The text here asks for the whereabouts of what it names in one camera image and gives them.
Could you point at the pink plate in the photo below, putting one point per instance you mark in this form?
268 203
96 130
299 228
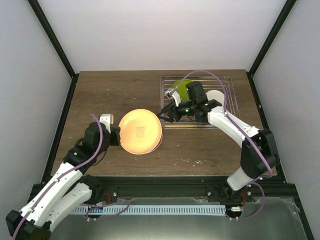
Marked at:
158 144

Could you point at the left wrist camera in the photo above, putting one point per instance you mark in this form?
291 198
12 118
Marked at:
107 119

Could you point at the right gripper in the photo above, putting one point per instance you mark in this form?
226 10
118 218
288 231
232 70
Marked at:
167 109

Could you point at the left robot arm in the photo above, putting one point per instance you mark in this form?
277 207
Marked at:
68 188

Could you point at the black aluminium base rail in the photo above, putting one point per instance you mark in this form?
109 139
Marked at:
211 188

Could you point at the white scalloped bowl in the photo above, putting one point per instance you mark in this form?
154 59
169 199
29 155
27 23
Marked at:
216 95

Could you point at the light blue slotted cable duct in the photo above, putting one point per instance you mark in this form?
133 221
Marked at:
154 210

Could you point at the yellow plate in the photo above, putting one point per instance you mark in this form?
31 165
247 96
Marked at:
140 131

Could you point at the black frame post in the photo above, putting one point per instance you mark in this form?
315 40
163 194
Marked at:
39 13
280 20

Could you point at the green plate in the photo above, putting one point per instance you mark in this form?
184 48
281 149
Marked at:
182 90

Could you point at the left black frame post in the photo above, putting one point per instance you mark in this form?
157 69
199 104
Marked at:
39 13

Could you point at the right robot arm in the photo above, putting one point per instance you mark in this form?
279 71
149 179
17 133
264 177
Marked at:
259 153

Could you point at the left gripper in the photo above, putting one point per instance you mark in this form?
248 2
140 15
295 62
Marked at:
116 131

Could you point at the dark blue mug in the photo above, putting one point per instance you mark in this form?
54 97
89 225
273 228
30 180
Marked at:
200 117

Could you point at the right black frame post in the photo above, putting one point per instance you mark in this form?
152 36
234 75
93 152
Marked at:
280 20

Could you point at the metal wire dish rack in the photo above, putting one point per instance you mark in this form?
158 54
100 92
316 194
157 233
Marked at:
197 97

